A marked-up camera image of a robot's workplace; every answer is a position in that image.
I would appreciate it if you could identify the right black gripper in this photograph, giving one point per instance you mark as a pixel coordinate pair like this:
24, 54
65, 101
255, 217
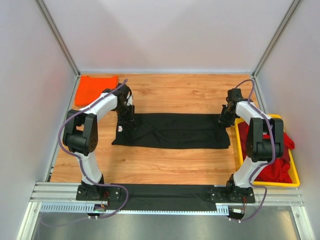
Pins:
225, 117

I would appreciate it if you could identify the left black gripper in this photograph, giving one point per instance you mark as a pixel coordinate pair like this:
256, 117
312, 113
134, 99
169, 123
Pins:
126, 117

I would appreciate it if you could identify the black t-shirt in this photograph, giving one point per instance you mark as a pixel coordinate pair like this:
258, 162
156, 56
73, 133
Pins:
173, 131

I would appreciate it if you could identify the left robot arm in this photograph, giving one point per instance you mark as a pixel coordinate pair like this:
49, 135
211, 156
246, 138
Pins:
78, 135

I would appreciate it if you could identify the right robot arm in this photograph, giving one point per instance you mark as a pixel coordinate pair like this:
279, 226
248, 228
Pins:
265, 136

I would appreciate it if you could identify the folded orange t-shirt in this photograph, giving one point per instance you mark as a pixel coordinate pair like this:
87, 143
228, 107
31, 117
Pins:
90, 88

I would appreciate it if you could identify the red t-shirt in bin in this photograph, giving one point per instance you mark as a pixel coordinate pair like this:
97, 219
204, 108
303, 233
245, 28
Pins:
278, 172

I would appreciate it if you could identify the yellow plastic bin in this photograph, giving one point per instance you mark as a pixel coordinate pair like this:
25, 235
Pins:
292, 171

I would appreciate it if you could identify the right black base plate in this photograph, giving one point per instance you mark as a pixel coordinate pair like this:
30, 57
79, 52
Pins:
224, 194

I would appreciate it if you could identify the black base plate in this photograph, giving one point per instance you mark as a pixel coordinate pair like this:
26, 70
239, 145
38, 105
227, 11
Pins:
87, 192
224, 194

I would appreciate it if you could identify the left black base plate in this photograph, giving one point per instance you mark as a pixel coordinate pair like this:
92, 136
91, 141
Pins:
87, 192

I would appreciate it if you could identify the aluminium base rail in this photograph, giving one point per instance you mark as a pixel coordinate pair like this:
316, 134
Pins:
61, 198

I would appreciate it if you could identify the left aluminium frame post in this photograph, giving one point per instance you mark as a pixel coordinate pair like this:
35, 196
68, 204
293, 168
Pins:
57, 35

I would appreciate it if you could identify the aluminium frame post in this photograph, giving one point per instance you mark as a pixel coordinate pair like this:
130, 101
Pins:
276, 36
57, 35

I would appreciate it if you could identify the right aluminium frame post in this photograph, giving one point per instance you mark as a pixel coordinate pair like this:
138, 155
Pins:
276, 36

